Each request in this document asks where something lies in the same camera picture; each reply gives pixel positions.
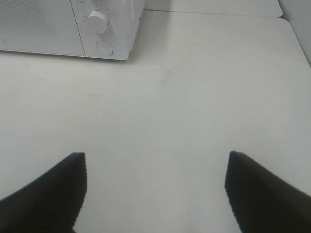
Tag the white microwave knob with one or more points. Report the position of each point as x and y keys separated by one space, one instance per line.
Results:
x=97 y=21

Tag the white microwave door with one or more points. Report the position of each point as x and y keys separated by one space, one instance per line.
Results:
x=39 y=26

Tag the round white door release button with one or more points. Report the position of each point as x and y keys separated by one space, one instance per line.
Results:
x=104 y=47

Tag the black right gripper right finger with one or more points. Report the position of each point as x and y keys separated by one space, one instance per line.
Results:
x=261 y=201

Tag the white microwave oven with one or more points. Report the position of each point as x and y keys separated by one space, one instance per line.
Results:
x=124 y=19

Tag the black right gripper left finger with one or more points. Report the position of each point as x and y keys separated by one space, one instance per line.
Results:
x=49 y=204

